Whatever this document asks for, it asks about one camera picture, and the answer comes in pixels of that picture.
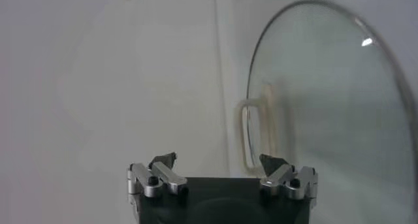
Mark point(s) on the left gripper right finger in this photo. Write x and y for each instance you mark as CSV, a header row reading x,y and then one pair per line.
x,y
281,176

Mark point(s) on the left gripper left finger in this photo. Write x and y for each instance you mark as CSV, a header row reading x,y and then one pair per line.
x,y
163,176

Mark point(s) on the round glass pot lid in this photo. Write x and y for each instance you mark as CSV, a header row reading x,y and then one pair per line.
x,y
326,98

